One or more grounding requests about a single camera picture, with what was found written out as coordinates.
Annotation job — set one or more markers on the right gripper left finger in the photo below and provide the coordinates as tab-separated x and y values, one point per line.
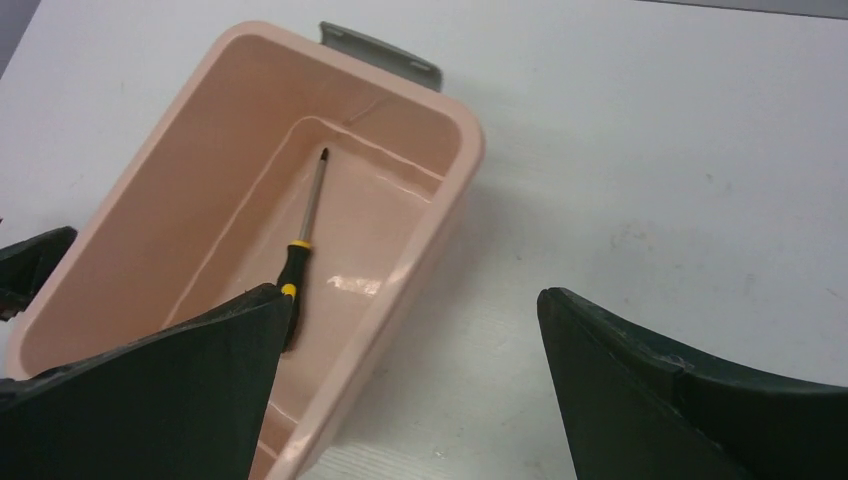
184	403

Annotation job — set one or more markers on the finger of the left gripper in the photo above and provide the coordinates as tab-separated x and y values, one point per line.
26	266

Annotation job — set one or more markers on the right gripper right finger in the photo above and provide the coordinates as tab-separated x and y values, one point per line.
636	404

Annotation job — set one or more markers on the black yellow screwdriver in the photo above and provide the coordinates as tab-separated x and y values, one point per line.
291	280

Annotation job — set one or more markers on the pink plastic bin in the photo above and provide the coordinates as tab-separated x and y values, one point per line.
206	210

